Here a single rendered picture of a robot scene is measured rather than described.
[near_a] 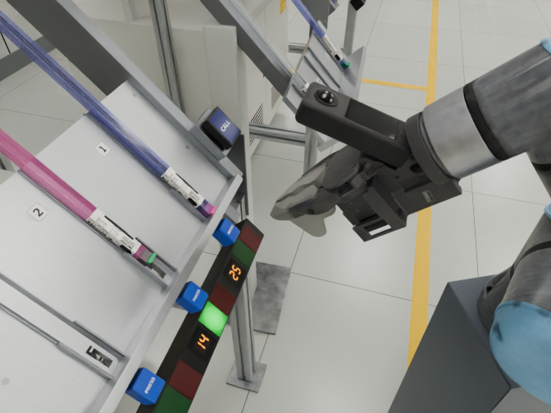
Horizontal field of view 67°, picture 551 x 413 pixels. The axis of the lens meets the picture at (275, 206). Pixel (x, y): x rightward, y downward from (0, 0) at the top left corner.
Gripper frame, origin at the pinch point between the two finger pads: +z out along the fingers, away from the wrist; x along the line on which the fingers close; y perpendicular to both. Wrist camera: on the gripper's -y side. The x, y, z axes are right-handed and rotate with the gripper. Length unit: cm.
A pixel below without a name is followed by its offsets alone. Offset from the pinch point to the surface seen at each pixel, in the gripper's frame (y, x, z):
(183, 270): -3.3, -10.3, 7.7
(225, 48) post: -16.2, 34.1, 11.8
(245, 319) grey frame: 26.2, 10.0, 38.1
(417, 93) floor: 73, 188, 34
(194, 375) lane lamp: 5.3, -17.8, 10.8
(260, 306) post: 45, 33, 62
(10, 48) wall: -94, 150, 193
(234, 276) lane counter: 4.6, -3.8, 10.8
